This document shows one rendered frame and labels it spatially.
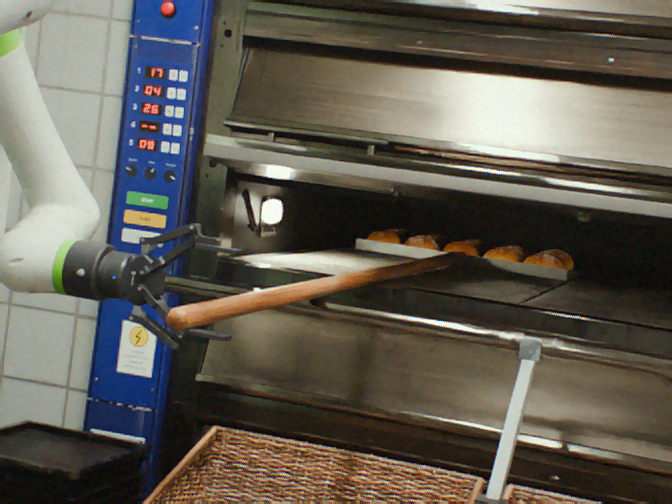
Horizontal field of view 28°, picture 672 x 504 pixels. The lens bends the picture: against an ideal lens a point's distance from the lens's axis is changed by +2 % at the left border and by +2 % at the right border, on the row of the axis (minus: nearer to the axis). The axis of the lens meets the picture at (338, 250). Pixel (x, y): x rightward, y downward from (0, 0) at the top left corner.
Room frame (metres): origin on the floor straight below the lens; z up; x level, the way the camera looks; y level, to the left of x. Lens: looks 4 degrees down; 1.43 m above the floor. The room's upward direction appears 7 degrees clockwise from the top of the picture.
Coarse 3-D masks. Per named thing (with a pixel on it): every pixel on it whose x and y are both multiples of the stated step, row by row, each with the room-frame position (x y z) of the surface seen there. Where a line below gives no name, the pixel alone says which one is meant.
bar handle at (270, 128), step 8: (224, 120) 2.61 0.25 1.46; (232, 120) 2.61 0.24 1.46; (240, 128) 2.60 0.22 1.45; (248, 128) 2.60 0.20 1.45; (256, 128) 2.59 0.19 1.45; (264, 128) 2.59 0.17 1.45; (272, 128) 2.58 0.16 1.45; (280, 128) 2.58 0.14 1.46; (288, 128) 2.57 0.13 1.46; (296, 128) 2.57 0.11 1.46; (272, 136) 2.58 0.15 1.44; (304, 136) 2.57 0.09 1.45; (312, 136) 2.56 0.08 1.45; (320, 136) 2.56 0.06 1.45; (328, 136) 2.55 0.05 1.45; (336, 136) 2.55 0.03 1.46; (344, 136) 2.54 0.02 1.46; (352, 136) 2.54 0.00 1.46; (360, 136) 2.54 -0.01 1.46; (360, 144) 2.54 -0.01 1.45; (368, 144) 2.53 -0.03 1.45; (376, 144) 2.53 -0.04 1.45; (384, 144) 2.52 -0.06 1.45; (368, 152) 2.53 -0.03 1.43
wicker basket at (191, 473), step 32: (224, 448) 2.65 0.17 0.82; (256, 448) 2.64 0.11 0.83; (288, 448) 2.62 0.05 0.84; (320, 448) 2.60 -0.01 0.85; (192, 480) 2.57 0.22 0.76; (224, 480) 2.63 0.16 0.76; (256, 480) 2.62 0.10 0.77; (288, 480) 2.60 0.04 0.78; (320, 480) 2.59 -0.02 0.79; (352, 480) 2.58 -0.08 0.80; (384, 480) 2.56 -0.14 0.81; (416, 480) 2.55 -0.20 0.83; (448, 480) 2.54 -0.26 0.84; (480, 480) 2.51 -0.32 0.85
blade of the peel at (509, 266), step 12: (360, 240) 3.50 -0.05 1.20; (384, 252) 3.48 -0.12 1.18; (396, 252) 3.47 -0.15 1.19; (408, 252) 3.46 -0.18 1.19; (420, 252) 3.45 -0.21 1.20; (432, 252) 3.45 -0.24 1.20; (444, 252) 3.44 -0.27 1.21; (468, 264) 3.42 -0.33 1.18; (480, 264) 3.41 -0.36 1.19; (492, 264) 3.40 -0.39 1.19; (504, 264) 3.39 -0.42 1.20; (516, 264) 3.39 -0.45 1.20; (528, 264) 3.38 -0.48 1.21; (540, 276) 3.37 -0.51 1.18; (552, 276) 3.36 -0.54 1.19; (564, 276) 3.35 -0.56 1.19
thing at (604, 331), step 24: (216, 264) 2.71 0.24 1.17; (240, 264) 2.70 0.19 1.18; (264, 264) 2.73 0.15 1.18; (360, 288) 2.63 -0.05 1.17; (384, 288) 2.62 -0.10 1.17; (408, 288) 2.62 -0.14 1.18; (432, 312) 2.59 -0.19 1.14; (456, 312) 2.58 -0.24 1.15; (480, 312) 2.56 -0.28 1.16; (504, 312) 2.55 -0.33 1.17; (528, 312) 2.54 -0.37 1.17; (552, 312) 2.53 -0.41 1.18; (576, 336) 2.51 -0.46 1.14; (600, 336) 2.50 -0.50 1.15; (624, 336) 2.49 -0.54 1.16; (648, 336) 2.48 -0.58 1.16
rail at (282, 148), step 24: (216, 144) 2.57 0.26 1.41; (240, 144) 2.55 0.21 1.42; (264, 144) 2.54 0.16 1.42; (288, 144) 2.53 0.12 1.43; (408, 168) 2.46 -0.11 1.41; (432, 168) 2.45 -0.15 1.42; (456, 168) 2.44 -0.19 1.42; (600, 192) 2.37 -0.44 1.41; (624, 192) 2.36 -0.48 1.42; (648, 192) 2.35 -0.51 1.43
